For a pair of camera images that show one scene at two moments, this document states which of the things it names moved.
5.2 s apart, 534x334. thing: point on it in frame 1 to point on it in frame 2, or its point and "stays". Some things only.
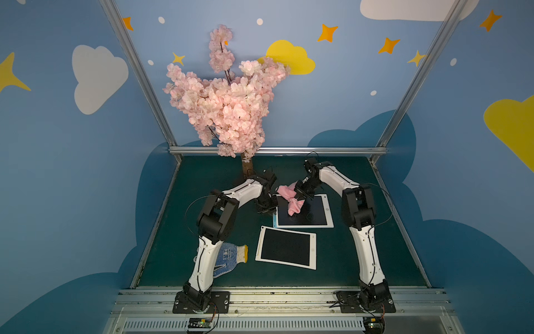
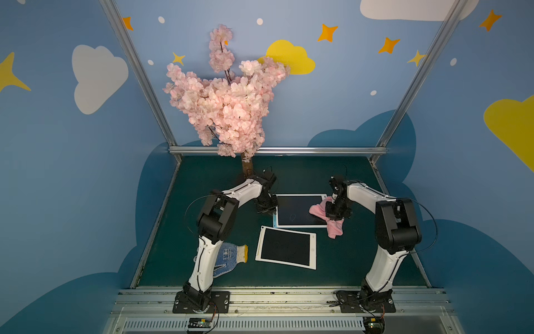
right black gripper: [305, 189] to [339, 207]
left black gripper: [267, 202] stays
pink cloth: [289, 193] to [334, 226]
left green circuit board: [199, 323] stays
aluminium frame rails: [177, 151] stays
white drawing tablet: [315, 213] stays
